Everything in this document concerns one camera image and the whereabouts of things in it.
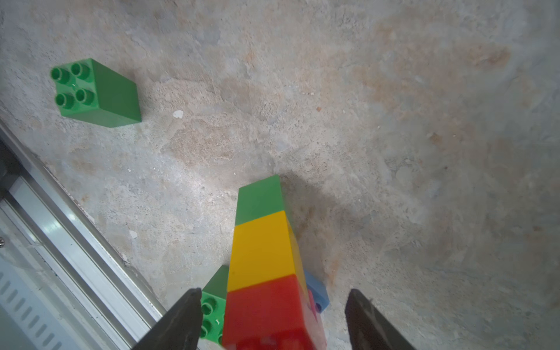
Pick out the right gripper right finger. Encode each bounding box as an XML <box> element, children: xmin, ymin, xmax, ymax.
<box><xmin>345</xmin><ymin>289</ymin><xmax>416</xmax><ymax>350</ymax></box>

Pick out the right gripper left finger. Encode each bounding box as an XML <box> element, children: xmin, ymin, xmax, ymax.
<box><xmin>131</xmin><ymin>288</ymin><xmax>203</xmax><ymax>350</ymax></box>

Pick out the green lego brick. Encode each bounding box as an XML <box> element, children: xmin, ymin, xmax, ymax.
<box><xmin>50</xmin><ymin>58</ymin><xmax>141</xmax><ymax>128</ymax></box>
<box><xmin>200</xmin><ymin>265</ymin><xmax>229</xmax><ymax>346</ymax></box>
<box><xmin>235</xmin><ymin>175</ymin><xmax>293</xmax><ymax>226</ymax></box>

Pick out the red lego brick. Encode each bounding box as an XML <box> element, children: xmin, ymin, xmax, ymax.
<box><xmin>222</xmin><ymin>275</ymin><xmax>327</xmax><ymax>349</ymax></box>

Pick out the yellow lego brick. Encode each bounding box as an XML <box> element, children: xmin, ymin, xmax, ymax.
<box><xmin>227</xmin><ymin>211</ymin><xmax>306</xmax><ymax>292</ymax></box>

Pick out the aluminium mounting rail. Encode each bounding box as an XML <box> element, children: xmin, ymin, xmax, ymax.
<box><xmin>1</xmin><ymin>126</ymin><xmax>166</xmax><ymax>349</ymax></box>

